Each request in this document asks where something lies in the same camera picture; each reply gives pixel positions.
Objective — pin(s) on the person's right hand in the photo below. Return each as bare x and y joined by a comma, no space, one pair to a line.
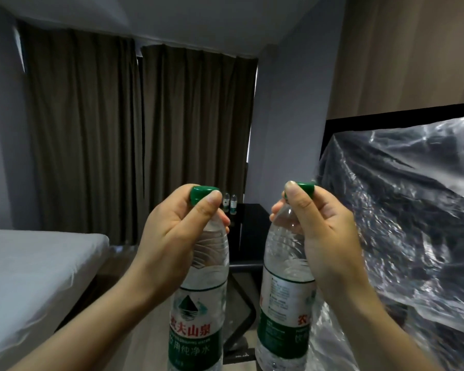
324,247

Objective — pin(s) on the person's left hand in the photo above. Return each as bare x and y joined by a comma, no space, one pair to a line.
166,243

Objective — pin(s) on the person's right thumb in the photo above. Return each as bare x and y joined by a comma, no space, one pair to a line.
297,200

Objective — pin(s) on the person's left thumb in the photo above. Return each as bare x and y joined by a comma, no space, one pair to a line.
205,212

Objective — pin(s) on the clear water bottle green label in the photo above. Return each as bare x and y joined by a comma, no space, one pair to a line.
201,305
282,305

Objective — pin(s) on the person's left forearm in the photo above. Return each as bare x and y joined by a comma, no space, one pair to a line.
100,328

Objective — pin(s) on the person's right forearm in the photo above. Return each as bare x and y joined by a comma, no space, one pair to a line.
371,332

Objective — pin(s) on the small clear bottle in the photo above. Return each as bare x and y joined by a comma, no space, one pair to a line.
234,204
226,202

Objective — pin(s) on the black side table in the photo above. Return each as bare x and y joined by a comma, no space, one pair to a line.
249,235

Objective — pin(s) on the brown curtain panel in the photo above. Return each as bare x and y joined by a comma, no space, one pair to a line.
81,131
197,131

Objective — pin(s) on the clear plastic sheet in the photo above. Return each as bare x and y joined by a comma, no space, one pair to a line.
410,227

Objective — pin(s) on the bed with white sheet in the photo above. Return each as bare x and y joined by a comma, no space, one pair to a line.
31,282

